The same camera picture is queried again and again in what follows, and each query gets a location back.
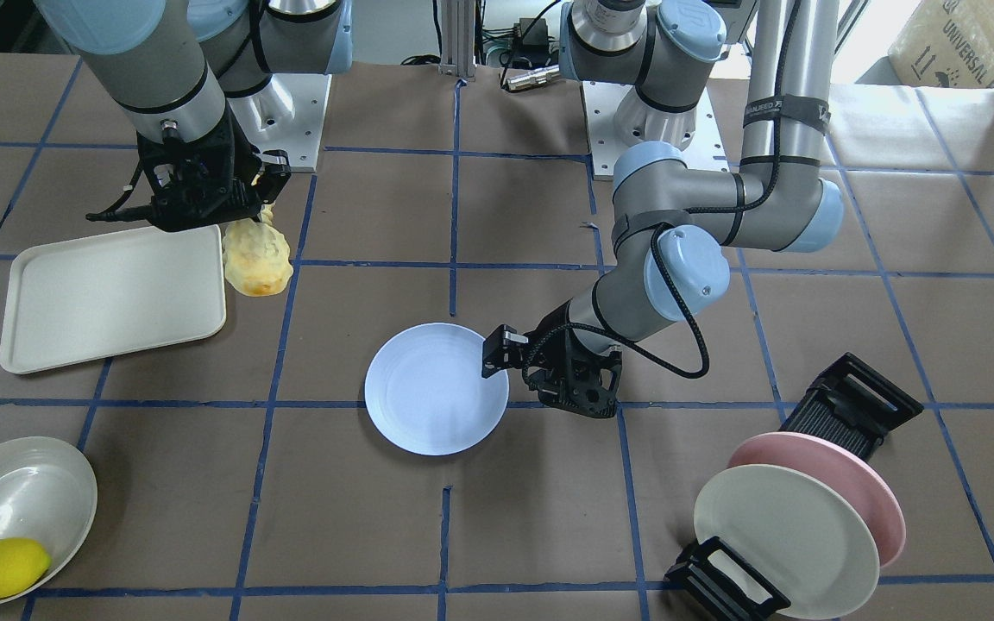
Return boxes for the white shallow bowl plate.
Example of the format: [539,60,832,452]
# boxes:
[0,436,98,604]

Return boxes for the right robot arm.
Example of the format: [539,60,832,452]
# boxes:
[36,1,354,232]

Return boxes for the silver metal connector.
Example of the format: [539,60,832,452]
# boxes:
[501,66,564,93]

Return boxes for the yellow lemon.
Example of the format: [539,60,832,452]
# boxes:
[0,537,52,599]

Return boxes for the aluminium frame post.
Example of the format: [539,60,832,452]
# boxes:
[437,0,477,82]

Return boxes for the black power adapter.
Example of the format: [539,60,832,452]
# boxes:
[513,17,550,53]

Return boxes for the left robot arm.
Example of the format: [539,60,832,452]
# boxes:
[482,1,843,419]

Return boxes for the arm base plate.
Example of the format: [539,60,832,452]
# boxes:
[582,81,728,181]
[228,73,332,173]

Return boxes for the yellow bread loaf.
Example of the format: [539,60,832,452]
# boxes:
[222,202,293,298]

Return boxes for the black dish rack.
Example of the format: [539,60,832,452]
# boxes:
[664,353,923,620]

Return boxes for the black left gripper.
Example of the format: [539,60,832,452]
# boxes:
[522,302,622,419]

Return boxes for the white rectangular tray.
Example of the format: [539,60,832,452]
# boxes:
[0,227,226,374]

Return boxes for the cream white plate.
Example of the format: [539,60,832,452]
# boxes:
[694,464,879,620]

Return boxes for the pink plate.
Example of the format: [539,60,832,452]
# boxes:
[727,431,907,568]

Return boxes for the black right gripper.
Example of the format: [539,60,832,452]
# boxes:
[137,109,292,232]

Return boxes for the cardboard box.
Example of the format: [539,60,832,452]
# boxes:
[888,1,994,88]

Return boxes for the light blue plate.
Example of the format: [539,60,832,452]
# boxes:
[364,323,509,456]

